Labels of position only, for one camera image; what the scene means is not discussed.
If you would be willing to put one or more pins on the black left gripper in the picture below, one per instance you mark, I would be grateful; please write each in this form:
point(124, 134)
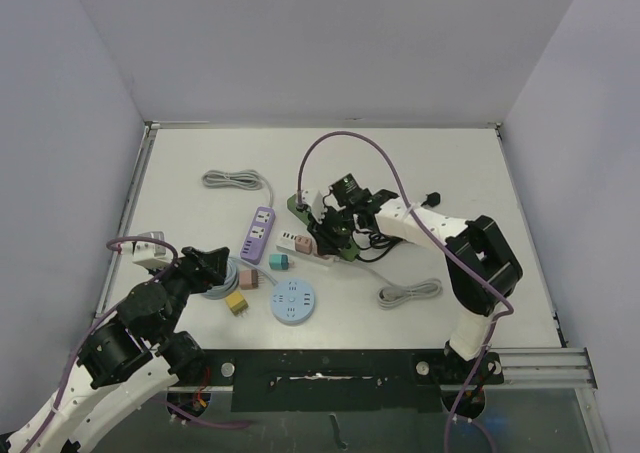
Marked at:
point(212, 271)

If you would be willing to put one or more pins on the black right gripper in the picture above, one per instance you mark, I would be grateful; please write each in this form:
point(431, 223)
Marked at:
point(331, 228)

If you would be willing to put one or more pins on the pink charger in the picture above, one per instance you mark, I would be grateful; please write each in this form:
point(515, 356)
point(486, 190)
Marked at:
point(304, 245)
point(249, 279)

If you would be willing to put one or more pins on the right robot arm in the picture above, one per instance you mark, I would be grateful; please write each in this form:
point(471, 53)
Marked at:
point(482, 267)

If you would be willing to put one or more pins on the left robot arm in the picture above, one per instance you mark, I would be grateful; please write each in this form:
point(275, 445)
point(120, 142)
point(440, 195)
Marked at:
point(138, 336)

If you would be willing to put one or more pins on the green power strip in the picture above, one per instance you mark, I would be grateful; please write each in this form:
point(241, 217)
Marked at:
point(332, 235)

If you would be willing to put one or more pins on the pink charger by coil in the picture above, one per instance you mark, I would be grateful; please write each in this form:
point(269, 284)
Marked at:
point(249, 279)

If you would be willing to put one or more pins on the purple power strip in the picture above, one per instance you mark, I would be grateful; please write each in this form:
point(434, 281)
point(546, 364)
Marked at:
point(257, 236)

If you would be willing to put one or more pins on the white USB power strip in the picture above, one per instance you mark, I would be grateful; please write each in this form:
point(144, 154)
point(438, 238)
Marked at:
point(285, 244)

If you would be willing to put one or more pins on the round blue power socket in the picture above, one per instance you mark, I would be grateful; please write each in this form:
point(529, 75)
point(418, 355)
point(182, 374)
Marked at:
point(292, 301)

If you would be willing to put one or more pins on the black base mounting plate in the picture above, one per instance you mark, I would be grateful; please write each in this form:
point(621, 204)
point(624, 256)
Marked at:
point(334, 381)

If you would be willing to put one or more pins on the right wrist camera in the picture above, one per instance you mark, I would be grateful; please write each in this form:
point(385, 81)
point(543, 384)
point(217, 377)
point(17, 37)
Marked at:
point(311, 204)

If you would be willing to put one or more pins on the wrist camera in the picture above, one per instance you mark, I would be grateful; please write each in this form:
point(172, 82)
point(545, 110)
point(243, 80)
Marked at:
point(311, 204)
point(149, 255)

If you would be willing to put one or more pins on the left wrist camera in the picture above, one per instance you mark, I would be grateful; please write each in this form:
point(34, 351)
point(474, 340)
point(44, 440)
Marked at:
point(149, 255)

